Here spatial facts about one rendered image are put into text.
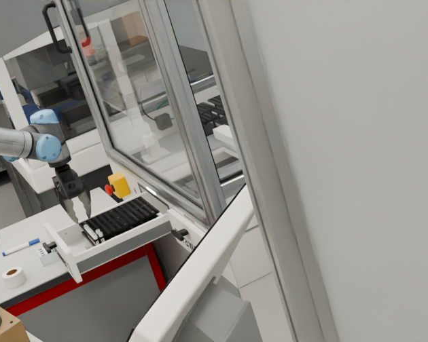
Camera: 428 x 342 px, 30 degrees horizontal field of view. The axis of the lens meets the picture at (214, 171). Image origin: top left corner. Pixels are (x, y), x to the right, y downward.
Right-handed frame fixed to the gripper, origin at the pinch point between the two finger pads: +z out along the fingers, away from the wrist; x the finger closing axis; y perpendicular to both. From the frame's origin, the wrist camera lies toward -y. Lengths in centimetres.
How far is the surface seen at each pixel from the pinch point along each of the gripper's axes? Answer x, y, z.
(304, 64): 0, -168, -71
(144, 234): -13.4, -14.6, 7.3
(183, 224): -21.3, -32.2, 1.9
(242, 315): -7, -103, -7
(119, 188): -19.9, 27.7, 6.5
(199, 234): -21.5, -43.5, 1.2
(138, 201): -19.1, 3.5, 4.1
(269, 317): -29, -57, 26
